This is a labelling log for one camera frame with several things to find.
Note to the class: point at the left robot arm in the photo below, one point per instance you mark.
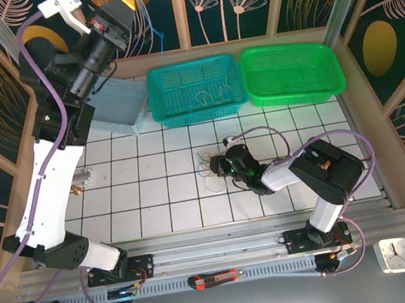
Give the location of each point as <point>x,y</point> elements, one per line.
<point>52,189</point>

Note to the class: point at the light blue plastic basket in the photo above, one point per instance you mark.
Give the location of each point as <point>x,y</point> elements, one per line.
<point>119,106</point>

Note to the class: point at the teal plastic basket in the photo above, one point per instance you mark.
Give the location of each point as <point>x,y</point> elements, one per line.
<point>178,94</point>

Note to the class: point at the green plastic basket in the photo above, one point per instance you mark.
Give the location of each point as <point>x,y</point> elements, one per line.
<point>290,73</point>

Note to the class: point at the orange black box cutter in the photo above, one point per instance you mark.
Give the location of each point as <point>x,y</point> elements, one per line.
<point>216,279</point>

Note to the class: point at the black connector board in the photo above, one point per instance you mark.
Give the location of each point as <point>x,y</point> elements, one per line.
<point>121,293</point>
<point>334,258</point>

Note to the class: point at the white square clock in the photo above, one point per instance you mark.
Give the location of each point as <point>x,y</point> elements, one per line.
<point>395,255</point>

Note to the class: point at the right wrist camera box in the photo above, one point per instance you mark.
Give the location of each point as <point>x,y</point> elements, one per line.
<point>228,141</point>

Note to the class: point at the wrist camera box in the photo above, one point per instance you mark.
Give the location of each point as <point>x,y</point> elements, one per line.
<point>228,141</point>
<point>65,0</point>

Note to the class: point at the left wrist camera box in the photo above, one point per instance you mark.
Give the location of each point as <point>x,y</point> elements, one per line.
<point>65,0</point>

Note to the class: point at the small metal bracket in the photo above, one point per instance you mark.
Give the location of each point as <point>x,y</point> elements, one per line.
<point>83,177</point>

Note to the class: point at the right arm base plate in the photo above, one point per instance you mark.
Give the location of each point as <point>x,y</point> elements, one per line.
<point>296,240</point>

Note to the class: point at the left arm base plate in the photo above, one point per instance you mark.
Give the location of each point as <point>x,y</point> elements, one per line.
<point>143,267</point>

